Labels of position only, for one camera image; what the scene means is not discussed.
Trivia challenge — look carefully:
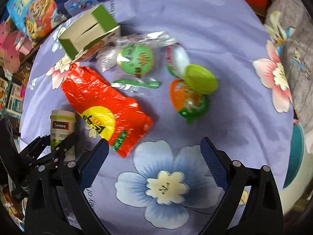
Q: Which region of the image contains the grey floral cloth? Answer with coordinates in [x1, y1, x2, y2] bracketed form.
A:
[263, 0, 313, 128]

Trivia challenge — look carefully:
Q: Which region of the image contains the green straw wrapper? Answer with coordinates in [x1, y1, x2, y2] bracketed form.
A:
[112, 78, 162, 94]

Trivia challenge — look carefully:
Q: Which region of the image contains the light blue puppy toy box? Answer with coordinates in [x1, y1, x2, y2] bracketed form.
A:
[6, 0, 59, 47]

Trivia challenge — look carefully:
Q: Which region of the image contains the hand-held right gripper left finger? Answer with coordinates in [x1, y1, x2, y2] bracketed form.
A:
[24, 138, 110, 235]

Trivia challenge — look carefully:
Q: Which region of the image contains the orange green egg capsule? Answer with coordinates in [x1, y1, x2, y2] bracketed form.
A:
[169, 79, 210, 124]

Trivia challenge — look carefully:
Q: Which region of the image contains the teal plastic bin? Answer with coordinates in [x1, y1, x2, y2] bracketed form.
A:
[279, 124, 309, 213]

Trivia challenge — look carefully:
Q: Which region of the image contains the green ball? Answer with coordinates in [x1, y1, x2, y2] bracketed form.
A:
[96, 31, 176, 77]

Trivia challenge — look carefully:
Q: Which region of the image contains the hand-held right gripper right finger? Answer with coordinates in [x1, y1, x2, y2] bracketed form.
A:
[198, 136, 284, 235]

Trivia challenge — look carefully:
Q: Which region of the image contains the green white carton box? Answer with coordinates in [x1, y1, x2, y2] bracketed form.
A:
[58, 4, 121, 61]

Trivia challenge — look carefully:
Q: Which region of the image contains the red snack bag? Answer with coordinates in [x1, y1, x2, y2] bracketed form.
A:
[61, 63, 154, 158]

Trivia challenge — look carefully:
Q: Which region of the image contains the white green supplement bottle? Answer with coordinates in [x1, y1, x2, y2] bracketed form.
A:
[50, 110, 77, 162]

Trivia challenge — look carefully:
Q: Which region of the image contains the green plastic lid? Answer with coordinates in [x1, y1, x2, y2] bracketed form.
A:
[184, 64, 219, 95]

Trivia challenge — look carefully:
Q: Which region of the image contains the purple floral tablecloth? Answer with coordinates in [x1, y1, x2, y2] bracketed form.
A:
[20, 0, 295, 230]

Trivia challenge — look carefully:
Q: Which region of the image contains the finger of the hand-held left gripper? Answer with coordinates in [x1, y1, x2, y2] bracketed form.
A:
[20, 135, 48, 162]
[29, 132, 78, 169]

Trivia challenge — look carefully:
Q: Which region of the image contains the pink toy box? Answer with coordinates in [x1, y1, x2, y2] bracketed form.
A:
[0, 17, 33, 74]

